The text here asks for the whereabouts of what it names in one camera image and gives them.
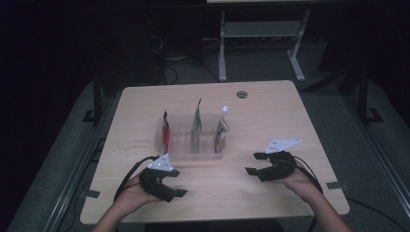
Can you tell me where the hand-held gripper black cable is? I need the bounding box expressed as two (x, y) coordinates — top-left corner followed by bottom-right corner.
(113, 156), (161, 203)
(292, 156), (324, 195)

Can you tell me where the black floor cable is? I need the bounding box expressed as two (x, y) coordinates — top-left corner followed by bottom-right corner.
(346, 196), (410, 232)

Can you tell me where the person's right hand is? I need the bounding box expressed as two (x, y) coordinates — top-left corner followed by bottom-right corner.
(276, 159), (324, 205)

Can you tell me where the left hand-held gripper black cable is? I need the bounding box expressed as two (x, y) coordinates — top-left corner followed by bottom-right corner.
(113, 156), (161, 203)

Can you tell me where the black metal stand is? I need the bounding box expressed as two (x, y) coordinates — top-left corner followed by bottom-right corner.
(81, 72), (104, 126)
(357, 64), (385, 126)

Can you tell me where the clear plastic container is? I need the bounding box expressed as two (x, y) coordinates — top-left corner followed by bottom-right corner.
(154, 113), (227, 161)

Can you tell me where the person's left hand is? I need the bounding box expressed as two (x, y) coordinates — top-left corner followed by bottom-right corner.
(113, 175), (161, 218)

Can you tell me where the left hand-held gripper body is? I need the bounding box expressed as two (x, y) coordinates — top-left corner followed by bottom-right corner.
(138, 153), (177, 204)

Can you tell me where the right hand-held gripper black cable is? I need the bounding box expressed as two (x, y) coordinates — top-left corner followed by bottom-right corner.
(292, 156), (324, 195)

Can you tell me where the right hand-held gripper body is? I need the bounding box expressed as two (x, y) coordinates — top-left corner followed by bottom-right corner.
(257, 138), (303, 183)

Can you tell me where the green and white snack packet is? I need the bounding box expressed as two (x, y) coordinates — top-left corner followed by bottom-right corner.
(190, 98), (204, 155)

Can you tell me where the red and black snack packet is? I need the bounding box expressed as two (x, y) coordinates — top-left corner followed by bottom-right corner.
(161, 110), (172, 156)

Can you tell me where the tangle of black cables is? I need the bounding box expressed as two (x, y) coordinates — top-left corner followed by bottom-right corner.
(151, 33), (220, 85)

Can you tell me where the clear snack packet red edge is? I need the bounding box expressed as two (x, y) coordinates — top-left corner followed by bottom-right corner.
(214, 104), (231, 155)

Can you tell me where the white metal table frame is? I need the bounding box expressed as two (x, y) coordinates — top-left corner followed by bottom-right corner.
(218, 9), (312, 83)

